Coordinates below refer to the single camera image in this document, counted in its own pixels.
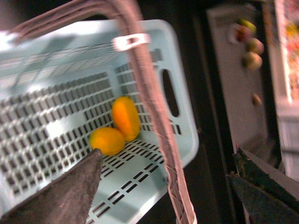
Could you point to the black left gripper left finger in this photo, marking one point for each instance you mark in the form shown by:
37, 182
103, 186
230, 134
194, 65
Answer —
67, 200

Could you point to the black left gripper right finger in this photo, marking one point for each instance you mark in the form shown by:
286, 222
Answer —
268, 195

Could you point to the yellow lemon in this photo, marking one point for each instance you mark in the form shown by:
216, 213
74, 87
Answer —
107, 139

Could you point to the orange yellow mango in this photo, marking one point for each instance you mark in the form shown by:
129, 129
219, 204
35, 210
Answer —
125, 117

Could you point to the light blue plastic basket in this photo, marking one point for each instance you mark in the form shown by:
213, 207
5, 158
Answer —
54, 91

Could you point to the white zip tie right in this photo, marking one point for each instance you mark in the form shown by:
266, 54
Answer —
124, 43

